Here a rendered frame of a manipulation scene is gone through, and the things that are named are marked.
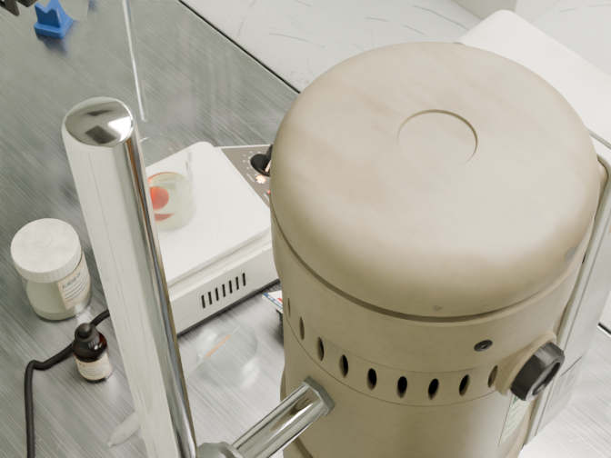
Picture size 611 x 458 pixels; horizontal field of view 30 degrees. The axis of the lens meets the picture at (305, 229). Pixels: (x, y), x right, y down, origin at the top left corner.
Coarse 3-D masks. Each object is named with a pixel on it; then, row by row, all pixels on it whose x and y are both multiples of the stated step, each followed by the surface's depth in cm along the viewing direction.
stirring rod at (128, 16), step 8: (128, 0) 82; (128, 8) 82; (128, 16) 83; (128, 24) 83; (128, 32) 84; (128, 40) 85; (136, 48) 86; (136, 56) 86; (136, 64) 87; (136, 72) 88; (136, 80) 88; (136, 88) 89; (144, 96) 90; (144, 104) 91; (144, 112) 91; (144, 120) 92
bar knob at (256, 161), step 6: (270, 144) 108; (270, 150) 107; (252, 156) 108; (258, 156) 108; (264, 156) 108; (270, 156) 106; (252, 162) 107; (258, 162) 107; (264, 162) 107; (258, 168) 107; (264, 168) 106; (264, 174) 107
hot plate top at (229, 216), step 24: (192, 168) 103; (216, 168) 103; (216, 192) 101; (240, 192) 101; (216, 216) 99; (240, 216) 99; (264, 216) 99; (168, 240) 98; (192, 240) 98; (216, 240) 98; (240, 240) 98; (168, 264) 96; (192, 264) 96
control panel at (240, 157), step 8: (224, 152) 107; (232, 152) 107; (240, 152) 108; (248, 152) 109; (256, 152) 109; (264, 152) 110; (232, 160) 106; (240, 160) 107; (248, 160) 108; (240, 168) 106; (248, 168) 106; (248, 176) 105; (256, 176) 106; (264, 176) 106; (256, 184) 105; (264, 184) 105; (256, 192) 104; (264, 192) 104; (264, 200) 103
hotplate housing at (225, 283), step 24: (264, 144) 111; (264, 240) 100; (216, 264) 99; (240, 264) 99; (264, 264) 102; (168, 288) 97; (192, 288) 98; (216, 288) 100; (240, 288) 102; (264, 288) 105; (192, 312) 100; (216, 312) 103
